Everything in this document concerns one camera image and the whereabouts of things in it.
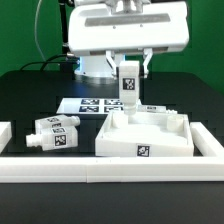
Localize white sheet with tags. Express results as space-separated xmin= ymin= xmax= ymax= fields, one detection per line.
xmin=57 ymin=98 xmax=123 ymax=115

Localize white U-shaped fence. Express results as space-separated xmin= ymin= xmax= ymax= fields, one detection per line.
xmin=0 ymin=122 xmax=224 ymax=183

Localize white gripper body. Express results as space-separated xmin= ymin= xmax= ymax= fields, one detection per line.
xmin=68 ymin=1 xmax=189 ymax=56

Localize black cables on table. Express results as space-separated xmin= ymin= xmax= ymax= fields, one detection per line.
xmin=19 ymin=53 xmax=81 ymax=72

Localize white square tabletop part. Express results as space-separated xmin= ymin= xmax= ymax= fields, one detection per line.
xmin=95 ymin=111 xmax=194 ymax=158

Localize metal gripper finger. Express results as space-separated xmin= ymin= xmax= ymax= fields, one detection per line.
xmin=106 ymin=50 xmax=118 ymax=78
xmin=141 ymin=48 xmax=153 ymax=78

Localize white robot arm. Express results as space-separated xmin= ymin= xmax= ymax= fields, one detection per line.
xmin=68 ymin=0 xmax=189 ymax=79

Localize black pole stand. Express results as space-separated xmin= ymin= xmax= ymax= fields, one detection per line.
xmin=58 ymin=0 xmax=73 ymax=72

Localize grey hanging cable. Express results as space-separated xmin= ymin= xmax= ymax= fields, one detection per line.
xmin=34 ymin=0 xmax=48 ymax=63

